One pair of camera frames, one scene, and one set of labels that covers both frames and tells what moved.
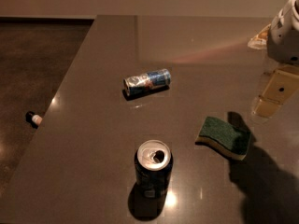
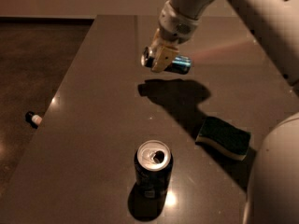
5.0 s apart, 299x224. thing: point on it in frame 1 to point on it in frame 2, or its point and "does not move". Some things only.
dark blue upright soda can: (152, 164) does not move
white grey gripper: (285, 37) to (175, 29)
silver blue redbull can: (146, 82) to (179, 64)
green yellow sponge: (232, 141) does not move
